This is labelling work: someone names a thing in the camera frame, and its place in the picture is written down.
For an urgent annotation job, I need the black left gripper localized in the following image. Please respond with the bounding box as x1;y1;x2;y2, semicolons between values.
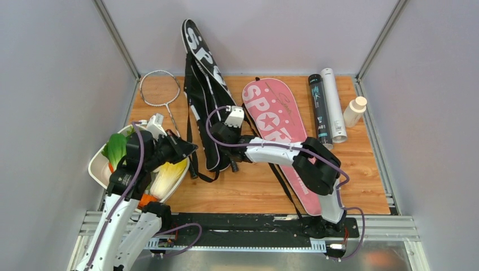
145;129;199;171

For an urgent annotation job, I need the black racket cover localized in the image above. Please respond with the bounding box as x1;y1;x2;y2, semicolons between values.
181;19;236;183

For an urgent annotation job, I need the pink racket cover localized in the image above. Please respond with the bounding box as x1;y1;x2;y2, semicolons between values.
242;78;321;216

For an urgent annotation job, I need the black shuttlecock tube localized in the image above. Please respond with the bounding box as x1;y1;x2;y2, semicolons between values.
308;74;333;150

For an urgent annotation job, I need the white shuttlecock tube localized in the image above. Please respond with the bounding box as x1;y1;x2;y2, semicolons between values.
320;68;347;143

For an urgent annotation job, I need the black silver racket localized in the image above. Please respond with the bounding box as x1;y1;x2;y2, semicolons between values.
230;159;239;173

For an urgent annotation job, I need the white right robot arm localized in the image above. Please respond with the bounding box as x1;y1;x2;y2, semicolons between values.
207;123;345;236

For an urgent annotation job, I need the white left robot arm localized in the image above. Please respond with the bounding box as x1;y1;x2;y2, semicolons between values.
75;129;198;270

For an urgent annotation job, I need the yellow white cabbage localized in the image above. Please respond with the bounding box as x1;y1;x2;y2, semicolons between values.
150;159;189;200

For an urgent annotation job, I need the orange carrot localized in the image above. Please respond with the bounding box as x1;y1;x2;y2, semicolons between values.
137;194;158;209

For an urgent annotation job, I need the white silver racket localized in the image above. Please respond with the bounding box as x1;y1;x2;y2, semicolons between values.
139;70;198;180

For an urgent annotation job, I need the green bok choy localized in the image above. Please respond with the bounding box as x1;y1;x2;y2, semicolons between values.
101;133;127;172

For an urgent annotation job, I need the cream bottle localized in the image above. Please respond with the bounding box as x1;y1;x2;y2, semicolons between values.
343;96;368;128

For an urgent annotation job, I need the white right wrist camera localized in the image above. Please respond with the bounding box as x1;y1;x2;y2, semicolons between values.
224;106;245;128

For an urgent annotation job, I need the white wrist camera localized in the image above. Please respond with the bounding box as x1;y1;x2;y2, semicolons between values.
224;106;245;128
146;113;167;139

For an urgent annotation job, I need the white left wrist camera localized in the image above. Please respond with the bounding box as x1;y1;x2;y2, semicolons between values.
146;113;167;139

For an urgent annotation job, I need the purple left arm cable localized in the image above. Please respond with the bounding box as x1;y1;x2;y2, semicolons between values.
82;121;203;271

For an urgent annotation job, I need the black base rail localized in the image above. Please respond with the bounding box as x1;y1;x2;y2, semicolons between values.
161;213;360;248

